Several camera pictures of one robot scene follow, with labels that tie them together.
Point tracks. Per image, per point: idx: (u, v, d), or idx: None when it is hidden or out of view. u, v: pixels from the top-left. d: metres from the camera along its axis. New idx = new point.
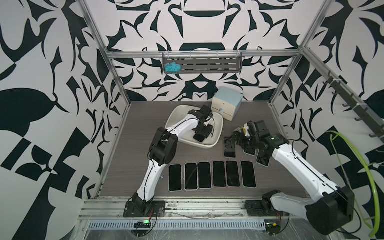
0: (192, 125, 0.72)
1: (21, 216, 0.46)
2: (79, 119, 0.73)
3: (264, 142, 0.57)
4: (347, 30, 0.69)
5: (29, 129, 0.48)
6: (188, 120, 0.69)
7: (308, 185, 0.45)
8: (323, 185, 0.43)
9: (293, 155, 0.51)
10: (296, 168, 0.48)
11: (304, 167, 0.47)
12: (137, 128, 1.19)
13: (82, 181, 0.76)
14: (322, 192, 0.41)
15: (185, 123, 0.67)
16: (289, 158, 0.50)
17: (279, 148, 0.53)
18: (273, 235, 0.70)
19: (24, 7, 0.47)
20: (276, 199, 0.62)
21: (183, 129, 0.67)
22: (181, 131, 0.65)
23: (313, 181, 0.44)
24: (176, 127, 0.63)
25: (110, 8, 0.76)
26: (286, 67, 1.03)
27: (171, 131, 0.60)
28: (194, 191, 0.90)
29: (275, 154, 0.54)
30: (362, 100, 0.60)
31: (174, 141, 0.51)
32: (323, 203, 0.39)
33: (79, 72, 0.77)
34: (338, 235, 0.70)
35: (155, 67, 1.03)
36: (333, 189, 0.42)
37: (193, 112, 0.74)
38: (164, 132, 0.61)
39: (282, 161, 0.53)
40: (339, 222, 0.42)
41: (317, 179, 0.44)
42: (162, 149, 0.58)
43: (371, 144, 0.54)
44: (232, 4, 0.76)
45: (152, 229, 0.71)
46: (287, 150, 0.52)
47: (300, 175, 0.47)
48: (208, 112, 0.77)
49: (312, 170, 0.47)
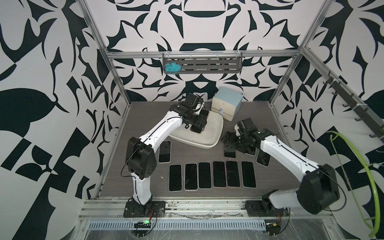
0: (174, 126, 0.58)
1: (21, 216, 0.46)
2: (79, 119, 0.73)
3: (252, 137, 0.61)
4: (347, 30, 0.69)
5: (29, 129, 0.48)
6: (168, 121, 0.57)
7: (293, 168, 0.48)
8: (306, 165, 0.46)
9: (278, 143, 0.55)
10: (280, 154, 0.52)
11: (287, 151, 0.51)
12: (137, 128, 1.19)
13: (82, 181, 0.76)
14: (305, 171, 0.44)
15: (164, 126, 0.55)
16: (274, 147, 0.54)
17: (264, 139, 0.57)
18: (273, 235, 0.70)
19: (24, 7, 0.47)
20: (274, 197, 0.63)
21: (162, 133, 0.55)
22: (159, 137, 0.54)
23: (296, 163, 0.47)
24: (152, 132, 0.52)
25: (110, 8, 0.76)
26: (286, 67, 1.03)
27: (146, 141, 0.50)
28: (194, 191, 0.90)
29: (262, 145, 0.58)
30: (362, 100, 0.60)
31: (148, 153, 0.48)
32: (308, 181, 0.42)
33: (79, 72, 0.77)
34: (337, 235, 0.70)
35: (155, 67, 1.03)
36: (315, 167, 0.45)
37: (174, 106, 0.62)
38: (137, 143, 0.51)
39: (269, 151, 0.56)
40: (327, 201, 0.44)
41: (300, 160, 0.48)
42: (138, 161, 0.49)
43: (371, 144, 0.54)
44: (232, 4, 0.76)
45: (152, 229, 0.71)
46: (272, 140, 0.57)
47: (284, 160, 0.51)
48: (193, 101, 0.68)
49: (295, 153, 0.50)
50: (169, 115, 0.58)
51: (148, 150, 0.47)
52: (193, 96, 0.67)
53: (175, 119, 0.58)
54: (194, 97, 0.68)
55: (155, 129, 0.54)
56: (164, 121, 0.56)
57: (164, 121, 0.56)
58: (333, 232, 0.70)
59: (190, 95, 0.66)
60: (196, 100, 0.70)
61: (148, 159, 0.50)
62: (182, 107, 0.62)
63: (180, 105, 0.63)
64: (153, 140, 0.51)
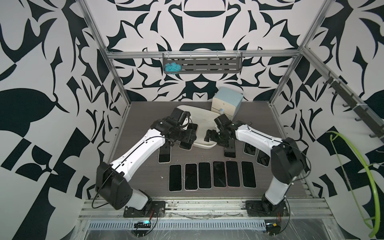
0: (155, 146, 0.54)
1: (22, 216, 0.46)
2: (79, 119, 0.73)
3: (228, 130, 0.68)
4: (347, 30, 0.69)
5: (29, 129, 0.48)
6: (148, 141, 0.50)
7: (264, 147, 0.54)
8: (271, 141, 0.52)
9: (249, 129, 0.62)
10: (252, 137, 0.58)
11: (258, 134, 0.58)
12: (137, 128, 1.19)
13: (82, 181, 0.76)
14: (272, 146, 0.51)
15: (142, 147, 0.49)
16: (246, 133, 0.61)
17: (237, 129, 0.64)
18: (273, 235, 0.70)
19: (24, 7, 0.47)
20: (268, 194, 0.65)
21: (139, 157, 0.48)
22: (134, 162, 0.47)
23: (265, 141, 0.54)
24: (126, 157, 0.46)
25: (110, 8, 0.76)
26: (286, 67, 1.03)
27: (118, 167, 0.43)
28: (194, 191, 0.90)
29: (237, 135, 0.65)
30: (362, 100, 0.60)
31: (119, 183, 0.41)
32: (275, 154, 0.48)
33: (79, 72, 0.77)
34: (337, 235, 0.70)
35: (155, 67, 1.03)
36: (279, 141, 0.52)
37: (156, 124, 0.55)
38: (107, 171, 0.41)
39: (244, 139, 0.63)
40: (294, 169, 0.50)
41: (267, 139, 0.54)
42: (109, 190, 0.41)
43: (371, 144, 0.54)
44: (232, 4, 0.76)
45: (152, 229, 0.71)
46: (243, 128, 0.63)
47: (256, 143, 0.58)
48: (179, 116, 0.62)
49: (262, 134, 0.57)
50: (149, 134, 0.52)
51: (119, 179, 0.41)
52: (179, 111, 0.61)
53: (155, 139, 0.52)
54: (180, 111, 0.62)
55: (131, 151, 0.47)
56: (142, 142, 0.50)
57: (142, 142, 0.50)
58: (334, 232, 0.70)
59: (176, 109, 0.60)
60: (182, 115, 0.63)
61: (120, 189, 0.43)
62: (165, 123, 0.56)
63: (164, 121, 0.57)
64: (126, 166, 0.44)
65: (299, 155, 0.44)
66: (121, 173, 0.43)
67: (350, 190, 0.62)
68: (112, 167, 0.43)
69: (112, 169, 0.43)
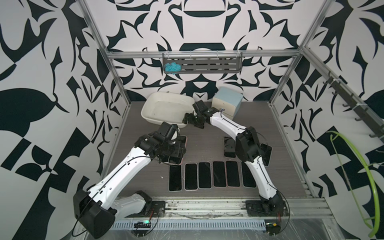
0: (138, 166, 0.49)
1: (22, 216, 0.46)
2: (79, 119, 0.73)
3: (204, 115, 0.76)
4: (347, 30, 0.69)
5: (29, 129, 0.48)
6: (130, 163, 0.47)
7: (230, 132, 0.66)
8: (237, 128, 0.64)
9: (221, 117, 0.71)
10: (222, 125, 0.70)
11: (227, 122, 0.68)
12: (137, 128, 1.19)
13: (82, 181, 0.76)
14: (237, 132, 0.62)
15: (122, 170, 0.45)
16: (218, 120, 0.71)
17: (212, 117, 0.73)
18: (273, 235, 0.70)
19: (24, 7, 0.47)
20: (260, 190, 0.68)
21: (118, 182, 0.44)
22: (113, 188, 0.43)
23: (232, 129, 0.65)
24: (105, 183, 0.42)
25: (110, 8, 0.76)
26: (286, 67, 1.03)
27: (97, 194, 0.40)
28: (194, 191, 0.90)
29: (211, 120, 0.75)
30: (362, 100, 0.60)
31: (96, 214, 0.38)
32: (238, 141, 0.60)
33: (79, 72, 0.77)
34: (337, 235, 0.70)
35: (155, 67, 1.03)
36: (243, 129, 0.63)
37: (141, 140, 0.52)
38: (84, 201, 0.44)
39: (217, 123, 0.73)
40: (251, 149, 0.63)
41: (234, 127, 0.65)
42: (86, 221, 0.39)
43: (370, 144, 0.54)
44: (232, 4, 0.76)
45: (152, 229, 0.71)
46: (217, 115, 0.72)
47: (226, 128, 0.68)
48: (167, 131, 0.59)
49: (231, 122, 0.67)
50: (132, 154, 0.49)
51: (96, 209, 0.38)
52: (167, 125, 0.57)
53: (138, 160, 0.48)
54: (168, 127, 0.59)
55: (110, 177, 0.44)
56: (124, 164, 0.46)
57: (124, 163, 0.46)
58: (333, 232, 0.70)
59: (164, 124, 0.57)
60: (169, 130, 0.59)
61: (97, 219, 0.39)
62: (150, 142, 0.52)
63: (150, 137, 0.53)
64: (105, 193, 0.41)
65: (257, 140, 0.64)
66: (99, 201, 0.40)
67: (350, 190, 0.62)
68: (89, 195, 0.40)
69: (90, 197, 0.40)
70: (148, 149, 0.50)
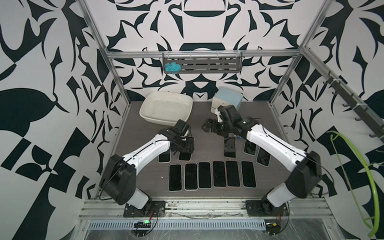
0: (162, 148, 0.58)
1: (22, 216, 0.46)
2: (79, 119, 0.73)
3: (238, 126, 0.59)
4: (347, 30, 0.69)
5: (29, 129, 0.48)
6: (156, 143, 0.56)
7: (282, 158, 0.48)
8: (295, 154, 0.46)
9: (265, 133, 0.54)
10: (269, 146, 0.51)
11: (275, 142, 0.51)
12: (137, 128, 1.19)
13: (82, 181, 0.76)
14: (294, 161, 0.45)
15: (151, 147, 0.53)
16: (262, 137, 0.53)
17: (251, 131, 0.55)
18: (273, 234, 0.70)
19: (24, 7, 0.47)
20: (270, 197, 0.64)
21: (147, 155, 0.52)
22: (143, 158, 0.50)
23: (285, 153, 0.47)
24: (136, 153, 0.49)
25: (110, 8, 0.76)
26: (286, 67, 1.03)
27: (129, 160, 0.46)
28: (194, 191, 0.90)
29: (249, 136, 0.56)
30: (362, 100, 0.60)
31: (128, 175, 0.43)
32: (298, 171, 0.42)
33: (79, 72, 0.77)
34: (337, 235, 0.70)
35: (155, 67, 1.03)
36: (303, 156, 0.46)
37: (163, 131, 0.62)
38: (119, 162, 0.48)
39: (257, 141, 0.55)
40: (313, 185, 0.46)
41: (288, 150, 0.48)
42: (117, 182, 0.44)
43: (371, 144, 0.54)
44: (232, 4, 0.76)
45: (152, 229, 0.71)
46: (259, 130, 0.55)
47: (273, 150, 0.50)
48: (182, 127, 0.70)
49: (283, 143, 0.50)
50: (156, 138, 0.57)
51: (130, 171, 0.43)
52: (182, 122, 0.68)
53: (163, 142, 0.57)
54: (183, 123, 0.69)
55: (139, 150, 0.51)
56: (151, 142, 0.55)
57: (152, 142, 0.55)
58: (333, 231, 0.70)
59: (180, 121, 0.68)
60: (186, 126, 0.71)
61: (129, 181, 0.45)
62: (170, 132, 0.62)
63: (170, 130, 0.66)
64: (137, 160, 0.48)
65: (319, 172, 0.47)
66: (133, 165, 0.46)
67: (350, 190, 0.62)
68: (123, 160, 0.46)
69: (124, 162, 0.46)
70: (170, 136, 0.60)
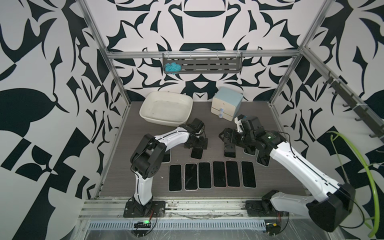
0: (184, 138, 0.68)
1: (22, 216, 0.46)
2: (79, 119, 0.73)
3: (261, 141, 0.54)
4: (346, 30, 0.68)
5: (29, 129, 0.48)
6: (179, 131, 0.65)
7: (311, 185, 0.44)
8: (326, 185, 0.42)
9: (292, 154, 0.49)
10: (297, 168, 0.46)
11: (304, 167, 0.46)
12: (136, 128, 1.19)
13: (82, 181, 0.76)
14: (326, 192, 0.41)
15: (175, 134, 0.62)
16: (289, 158, 0.48)
17: (276, 148, 0.51)
18: (273, 235, 0.70)
19: (24, 7, 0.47)
20: (277, 200, 0.62)
21: (173, 139, 0.61)
22: (170, 141, 0.59)
23: (315, 181, 0.43)
24: (164, 136, 0.57)
25: (110, 8, 0.76)
26: (286, 67, 1.03)
27: (160, 140, 0.55)
28: (194, 191, 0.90)
29: (273, 153, 0.52)
30: (362, 100, 0.60)
31: (161, 150, 0.52)
32: (329, 204, 0.38)
33: (79, 72, 0.77)
34: (337, 235, 0.70)
35: (155, 67, 1.03)
36: (336, 188, 0.41)
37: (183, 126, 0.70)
38: (150, 140, 0.55)
39: (281, 160, 0.51)
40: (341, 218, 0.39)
41: (319, 178, 0.43)
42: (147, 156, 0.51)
43: (371, 144, 0.54)
44: (232, 4, 0.76)
45: (152, 229, 0.71)
46: (286, 149, 0.50)
47: (300, 173, 0.46)
48: (198, 124, 0.79)
49: (312, 168, 0.46)
50: (179, 129, 0.67)
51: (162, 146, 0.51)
52: (197, 120, 0.77)
53: (185, 131, 0.67)
54: (199, 121, 0.78)
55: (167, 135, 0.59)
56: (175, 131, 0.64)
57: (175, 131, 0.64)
58: (333, 231, 0.70)
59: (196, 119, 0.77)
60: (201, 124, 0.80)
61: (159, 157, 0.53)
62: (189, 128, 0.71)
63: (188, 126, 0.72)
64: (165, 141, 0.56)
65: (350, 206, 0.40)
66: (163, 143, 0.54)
67: None
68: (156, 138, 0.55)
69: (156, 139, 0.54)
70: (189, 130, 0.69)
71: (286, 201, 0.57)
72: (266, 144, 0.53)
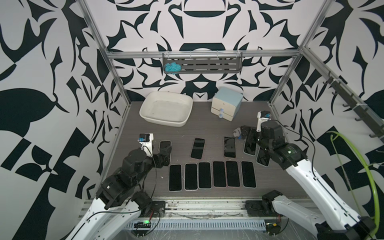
0: (101, 220, 0.46)
1: (22, 216, 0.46)
2: (79, 119, 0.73)
3: (279, 154, 0.51)
4: (346, 30, 0.68)
5: (29, 128, 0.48)
6: (90, 219, 0.43)
7: (326, 211, 0.42)
8: (345, 215, 0.40)
9: (313, 175, 0.46)
10: (314, 190, 0.44)
11: (325, 192, 0.43)
12: (136, 128, 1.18)
13: (82, 181, 0.76)
14: (343, 223, 0.39)
15: (84, 228, 0.42)
16: (308, 179, 0.45)
17: (295, 165, 0.48)
18: (272, 235, 0.70)
19: (24, 7, 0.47)
20: (279, 203, 0.62)
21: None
22: None
23: (334, 209, 0.41)
24: None
25: (110, 8, 0.76)
26: (286, 67, 1.03)
27: None
28: (194, 191, 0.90)
29: (291, 170, 0.49)
30: (362, 100, 0.60)
31: None
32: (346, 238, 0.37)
33: (79, 72, 0.77)
34: None
35: (155, 67, 1.03)
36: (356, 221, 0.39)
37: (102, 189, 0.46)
38: None
39: (299, 180, 0.47)
40: None
41: (338, 207, 0.41)
42: None
43: (371, 144, 0.54)
44: (232, 4, 0.76)
45: (152, 229, 0.71)
46: (305, 168, 0.47)
47: (317, 198, 0.43)
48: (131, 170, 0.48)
49: (332, 195, 0.43)
50: (94, 208, 0.44)
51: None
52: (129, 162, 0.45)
53: (98, 216, 0.43)
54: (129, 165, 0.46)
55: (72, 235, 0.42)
56: (83, 222, 0.43)
57: (84, 221, 0.43)
58: None
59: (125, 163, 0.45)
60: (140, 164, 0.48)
61: None
62: (111, 190, 0.45)
63: (112, 182, 0.47)
64: None
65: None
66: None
67: (350, 190, 0.62)
68: None
69: None
70: (109, 201, 0.44)
71: (288, 207, 0.58)
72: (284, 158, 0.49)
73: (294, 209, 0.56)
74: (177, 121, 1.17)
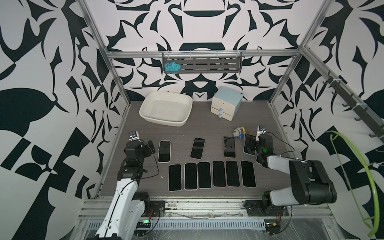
0: (131, 193, 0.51)
1: (21, 216, 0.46)
2: (79, 119, 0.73)
3: (263, 158, 0.72)
4: (346, 30, 0.68)
5: (29, 129, 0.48)
6: (123, 192, 0.51)
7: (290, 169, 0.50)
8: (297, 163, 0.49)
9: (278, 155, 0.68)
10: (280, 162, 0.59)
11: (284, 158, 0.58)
12: (136, 128, 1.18)
13: (82, 181, 0.76)
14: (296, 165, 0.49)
15: (120, 202, 0.49)
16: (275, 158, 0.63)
17: (268, 157, 0.67)
18: (273, 235, 0.70)
19: (24, 7, 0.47)
20: (275, 192, 0.63)
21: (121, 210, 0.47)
22: (121, 218, 0.47)
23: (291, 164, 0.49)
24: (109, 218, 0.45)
25: (110, 8, 0.76)
26: (286, 67, 1.03)
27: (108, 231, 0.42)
28: (194, 191, 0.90)
29: (269, 162, 0.67)
30: (362, 100, 0.60)
31: None
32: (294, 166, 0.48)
33: (79, 72, 0.77)
34: (337, 235, 0.70)
35: (155, 67, 1.03)
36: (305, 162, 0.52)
37: (123, 173, 0.57)
38: None
39: (276, 168, 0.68)
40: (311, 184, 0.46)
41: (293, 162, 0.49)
42: None
43: (371, 144, 0.54)
44: (232, 4, 0.76)
45: (152, 229, 0.71)
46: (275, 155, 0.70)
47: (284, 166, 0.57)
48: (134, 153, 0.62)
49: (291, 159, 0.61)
50: (120, 185, 0.53)
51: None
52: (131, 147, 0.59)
53: (130, 187, 0.54)
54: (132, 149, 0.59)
55: (112, 210, 0.46)
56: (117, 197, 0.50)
57: (118, 196, 0.50)
58: (334, 232, 0.70)
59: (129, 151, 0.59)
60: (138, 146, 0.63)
61: None
62: (129, 171, 0.58)
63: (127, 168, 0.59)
64: (114, 226, 0.43)
65: (330, 183, 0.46)
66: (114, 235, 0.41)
67: (350, 190, 0.62)
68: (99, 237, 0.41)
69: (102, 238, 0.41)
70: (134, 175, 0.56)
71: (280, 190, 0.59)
72: (265, 161, 0.69)
73: (285, 191, 0.56)
74: (179, 121, 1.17)
